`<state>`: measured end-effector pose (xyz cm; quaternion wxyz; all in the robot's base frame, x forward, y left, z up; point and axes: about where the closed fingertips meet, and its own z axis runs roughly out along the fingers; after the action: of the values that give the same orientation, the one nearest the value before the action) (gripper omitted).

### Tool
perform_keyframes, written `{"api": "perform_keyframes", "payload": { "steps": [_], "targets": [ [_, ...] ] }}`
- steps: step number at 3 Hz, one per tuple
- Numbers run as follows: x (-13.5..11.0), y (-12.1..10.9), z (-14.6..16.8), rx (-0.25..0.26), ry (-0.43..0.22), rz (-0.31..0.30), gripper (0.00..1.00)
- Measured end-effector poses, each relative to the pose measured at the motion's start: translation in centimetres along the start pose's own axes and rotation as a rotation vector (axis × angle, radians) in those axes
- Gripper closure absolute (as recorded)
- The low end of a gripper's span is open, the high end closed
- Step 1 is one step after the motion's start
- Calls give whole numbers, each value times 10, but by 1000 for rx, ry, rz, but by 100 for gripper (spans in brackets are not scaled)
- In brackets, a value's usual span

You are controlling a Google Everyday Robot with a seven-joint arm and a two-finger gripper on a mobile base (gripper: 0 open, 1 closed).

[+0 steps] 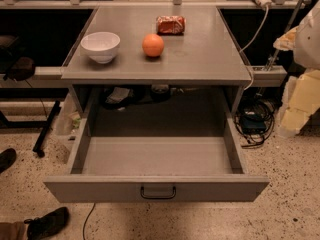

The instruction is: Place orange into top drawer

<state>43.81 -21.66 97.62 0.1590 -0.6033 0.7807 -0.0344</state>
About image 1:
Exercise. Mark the orange fruit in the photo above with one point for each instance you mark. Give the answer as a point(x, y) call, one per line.
point(153, 45)

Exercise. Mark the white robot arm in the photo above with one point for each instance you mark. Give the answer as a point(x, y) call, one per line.
point(304, 95)

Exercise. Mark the grey open top drawer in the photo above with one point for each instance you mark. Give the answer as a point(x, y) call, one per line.
point(188, 142)

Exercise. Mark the grey metal cabinet table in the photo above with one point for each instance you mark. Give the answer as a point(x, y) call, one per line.
point(204, 54)

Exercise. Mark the white ceramic bowl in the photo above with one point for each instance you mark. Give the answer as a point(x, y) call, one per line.
point(102, 47)

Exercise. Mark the black metal bar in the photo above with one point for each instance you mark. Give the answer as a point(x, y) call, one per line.
point(38, 145)

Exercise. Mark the dark bag on shelf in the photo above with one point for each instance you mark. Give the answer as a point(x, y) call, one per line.
point(22, 70)

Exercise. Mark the black shoe left edge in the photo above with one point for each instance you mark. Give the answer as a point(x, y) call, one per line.
point(7, 159)

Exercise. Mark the black shoe lower left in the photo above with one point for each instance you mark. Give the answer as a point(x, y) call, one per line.
point(48, 225)

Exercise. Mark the metal pole right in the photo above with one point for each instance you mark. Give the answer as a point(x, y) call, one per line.
point(286, 27)

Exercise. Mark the black drawer handle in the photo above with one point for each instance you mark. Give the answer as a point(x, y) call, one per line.
point(158, 193)

